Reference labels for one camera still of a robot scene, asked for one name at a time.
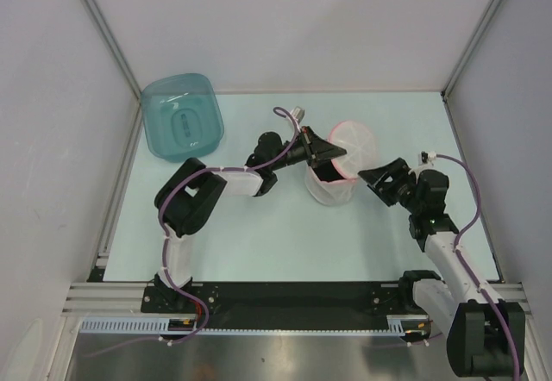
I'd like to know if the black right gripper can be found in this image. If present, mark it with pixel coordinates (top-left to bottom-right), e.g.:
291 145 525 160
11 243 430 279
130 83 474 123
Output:
358 158 423 214

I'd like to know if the pink mesh laundry bag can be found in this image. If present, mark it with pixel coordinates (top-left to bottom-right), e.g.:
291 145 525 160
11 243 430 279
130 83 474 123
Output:
304 120 379 206

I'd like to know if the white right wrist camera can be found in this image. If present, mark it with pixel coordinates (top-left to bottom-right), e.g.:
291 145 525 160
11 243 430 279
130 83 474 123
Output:
409 151 437 178

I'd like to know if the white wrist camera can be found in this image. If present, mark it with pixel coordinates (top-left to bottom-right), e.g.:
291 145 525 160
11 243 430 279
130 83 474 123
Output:
409 151 437 178
291 107 305 122

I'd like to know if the black bra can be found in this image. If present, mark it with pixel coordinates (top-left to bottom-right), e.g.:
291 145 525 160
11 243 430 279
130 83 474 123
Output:
313 161 345 183

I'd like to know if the white slotted cable duct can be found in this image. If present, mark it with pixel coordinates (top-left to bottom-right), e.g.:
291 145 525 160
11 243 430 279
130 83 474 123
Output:
80 315 432 337

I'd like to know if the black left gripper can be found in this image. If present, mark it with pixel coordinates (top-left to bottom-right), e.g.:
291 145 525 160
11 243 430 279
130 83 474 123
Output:
269 126 345 172

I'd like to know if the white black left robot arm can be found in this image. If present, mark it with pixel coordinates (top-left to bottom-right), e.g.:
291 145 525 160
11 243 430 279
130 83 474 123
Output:
154 126 347 312

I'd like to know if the aluminium right corner post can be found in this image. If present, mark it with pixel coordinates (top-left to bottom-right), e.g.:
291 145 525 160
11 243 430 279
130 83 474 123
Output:
440 0 523 97

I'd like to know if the aluminium corner post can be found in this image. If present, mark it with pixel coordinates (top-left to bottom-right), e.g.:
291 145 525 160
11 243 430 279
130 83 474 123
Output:
440 0 523 97
64 0 143 97

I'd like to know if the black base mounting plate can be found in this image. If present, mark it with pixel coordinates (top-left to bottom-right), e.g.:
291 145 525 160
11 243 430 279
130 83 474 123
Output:
141 280 438 342

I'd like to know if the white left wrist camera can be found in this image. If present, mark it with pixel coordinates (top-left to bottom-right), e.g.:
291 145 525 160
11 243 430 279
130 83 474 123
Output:
291 107 305 122

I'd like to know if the aluminium front frame rail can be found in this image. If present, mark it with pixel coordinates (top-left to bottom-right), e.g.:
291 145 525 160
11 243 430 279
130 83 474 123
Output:
60 281 534 318

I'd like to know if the teal plastic tub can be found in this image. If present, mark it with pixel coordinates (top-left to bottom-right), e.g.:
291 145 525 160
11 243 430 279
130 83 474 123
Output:
141 73 224 163

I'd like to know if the aluminium left corner post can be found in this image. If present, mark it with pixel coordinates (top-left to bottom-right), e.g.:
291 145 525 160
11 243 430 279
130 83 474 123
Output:
64 0 143 97

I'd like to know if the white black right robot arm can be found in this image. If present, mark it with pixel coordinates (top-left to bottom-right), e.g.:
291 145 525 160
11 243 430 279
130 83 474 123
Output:
358 153 525 380

